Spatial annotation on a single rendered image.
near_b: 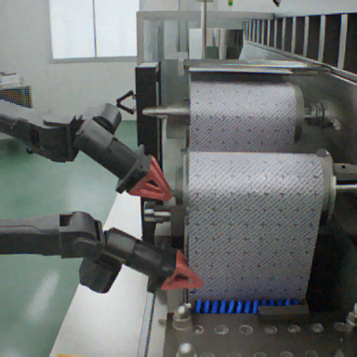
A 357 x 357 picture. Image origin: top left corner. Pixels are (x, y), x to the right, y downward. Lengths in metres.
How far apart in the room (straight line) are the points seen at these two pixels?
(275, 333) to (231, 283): 0.13
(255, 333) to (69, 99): 6.08
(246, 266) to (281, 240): 0.08
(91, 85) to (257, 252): 5.86
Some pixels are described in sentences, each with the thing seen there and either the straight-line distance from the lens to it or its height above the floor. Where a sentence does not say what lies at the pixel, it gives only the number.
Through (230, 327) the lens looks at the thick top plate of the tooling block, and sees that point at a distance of 0.73.
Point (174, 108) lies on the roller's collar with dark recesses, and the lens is 0.91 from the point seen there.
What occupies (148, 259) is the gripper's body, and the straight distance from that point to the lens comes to 0.71.
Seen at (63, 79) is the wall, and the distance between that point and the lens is 6.56.
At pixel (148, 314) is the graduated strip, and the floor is 0.90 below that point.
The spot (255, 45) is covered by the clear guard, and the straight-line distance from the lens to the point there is 1.66.
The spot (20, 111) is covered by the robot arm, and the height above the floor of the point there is 1.39.
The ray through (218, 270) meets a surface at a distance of 0.74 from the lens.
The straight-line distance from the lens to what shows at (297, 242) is 0.73.
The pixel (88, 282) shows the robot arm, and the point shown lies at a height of 1.09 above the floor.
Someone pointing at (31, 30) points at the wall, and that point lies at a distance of 6.69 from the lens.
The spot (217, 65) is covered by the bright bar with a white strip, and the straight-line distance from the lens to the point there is 0.91.
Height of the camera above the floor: 1.53
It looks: 23 degrees down
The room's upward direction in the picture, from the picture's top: straight up
